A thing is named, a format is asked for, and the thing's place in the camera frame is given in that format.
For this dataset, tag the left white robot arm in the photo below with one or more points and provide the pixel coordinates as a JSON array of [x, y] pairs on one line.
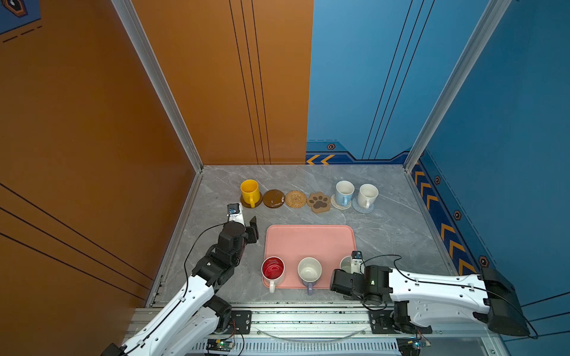
[[196, 311]]

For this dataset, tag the red inside white mug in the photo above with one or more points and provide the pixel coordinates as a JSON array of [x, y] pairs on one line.
[[273, 272]]

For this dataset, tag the aluminium corner post left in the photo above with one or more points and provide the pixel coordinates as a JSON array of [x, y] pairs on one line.
[[133, 26]]

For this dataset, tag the yellow mug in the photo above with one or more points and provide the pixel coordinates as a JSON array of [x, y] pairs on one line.
[[250, 191]]

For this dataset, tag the woven rattan round coaster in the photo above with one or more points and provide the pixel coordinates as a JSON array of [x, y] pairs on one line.
[[295, 199]]

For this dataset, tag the light blue woven coaster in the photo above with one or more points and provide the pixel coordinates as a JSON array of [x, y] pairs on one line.
[[360, 209]]

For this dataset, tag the multicolour woven round coaster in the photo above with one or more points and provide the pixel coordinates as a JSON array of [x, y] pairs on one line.
[[337, 206]]

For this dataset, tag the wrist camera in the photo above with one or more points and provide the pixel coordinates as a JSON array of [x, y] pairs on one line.
[[235, 213], [356, 262]]

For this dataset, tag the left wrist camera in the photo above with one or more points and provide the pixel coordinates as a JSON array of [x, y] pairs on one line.
[[235, 213]]

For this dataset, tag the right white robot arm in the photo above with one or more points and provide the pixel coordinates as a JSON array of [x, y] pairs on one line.
[[423, 300]]

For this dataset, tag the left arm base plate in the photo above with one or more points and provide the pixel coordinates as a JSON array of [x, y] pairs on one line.
[[239, 321]]

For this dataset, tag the right circuit board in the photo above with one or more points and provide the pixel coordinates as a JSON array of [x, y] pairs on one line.
[[412, 347]]

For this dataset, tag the aluminium corner post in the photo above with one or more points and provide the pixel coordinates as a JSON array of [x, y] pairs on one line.
[[475, 45], [133, 26]]

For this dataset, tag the glossy round wooden coaster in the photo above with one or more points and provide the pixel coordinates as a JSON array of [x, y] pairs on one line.
[[274, 199]]

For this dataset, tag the pink rectangular tray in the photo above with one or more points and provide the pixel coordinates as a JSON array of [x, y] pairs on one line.
[[329, 244]]

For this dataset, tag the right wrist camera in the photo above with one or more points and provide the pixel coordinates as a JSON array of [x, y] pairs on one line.
[[356, 262]]

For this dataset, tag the left circuit board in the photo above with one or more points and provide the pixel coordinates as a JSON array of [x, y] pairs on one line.
[[219, 346]]

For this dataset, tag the aluminium front rail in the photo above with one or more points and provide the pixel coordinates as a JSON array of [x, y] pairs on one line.
[[329, 329]]

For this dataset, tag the cork paw print coaster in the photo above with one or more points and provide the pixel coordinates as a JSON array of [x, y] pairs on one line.
[[319, 202]]

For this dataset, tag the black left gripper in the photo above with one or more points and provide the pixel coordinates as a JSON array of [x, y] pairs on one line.
[[251, 231]]

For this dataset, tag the light blue mug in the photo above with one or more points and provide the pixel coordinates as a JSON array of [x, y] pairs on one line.
[[344, 192]]

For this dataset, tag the circuit board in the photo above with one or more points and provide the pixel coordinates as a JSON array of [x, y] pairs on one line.
[[219, 346], [412, 347]]

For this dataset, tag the aluminium corner post right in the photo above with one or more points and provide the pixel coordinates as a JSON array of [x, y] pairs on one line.
[[475, 45]]

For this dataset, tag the matte round wooden coaster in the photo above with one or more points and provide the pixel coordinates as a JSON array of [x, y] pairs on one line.
[[247, 205]]

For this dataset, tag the purple handled white mug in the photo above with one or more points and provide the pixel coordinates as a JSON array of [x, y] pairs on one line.
[[309, 271]]

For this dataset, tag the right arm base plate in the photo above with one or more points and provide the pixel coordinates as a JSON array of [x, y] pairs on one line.
[[388, 322]]

